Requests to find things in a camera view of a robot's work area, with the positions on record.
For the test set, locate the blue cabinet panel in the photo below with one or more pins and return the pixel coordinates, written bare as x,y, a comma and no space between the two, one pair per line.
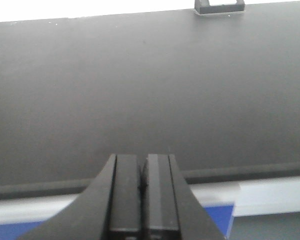
222,215

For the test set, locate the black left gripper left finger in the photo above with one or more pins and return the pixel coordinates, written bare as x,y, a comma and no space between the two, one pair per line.
108,209

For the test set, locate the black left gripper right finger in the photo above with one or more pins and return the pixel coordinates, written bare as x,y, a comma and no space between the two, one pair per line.
170,210

